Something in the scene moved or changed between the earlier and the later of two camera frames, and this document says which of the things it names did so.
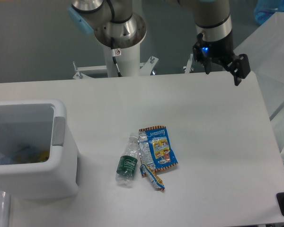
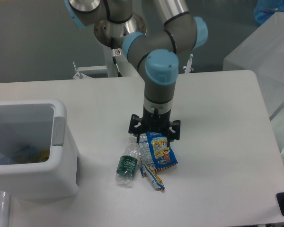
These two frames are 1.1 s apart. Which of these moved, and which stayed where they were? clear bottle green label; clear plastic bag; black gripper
Moved: black gripper
Stayed: clear bottle green label; clear plastic bag
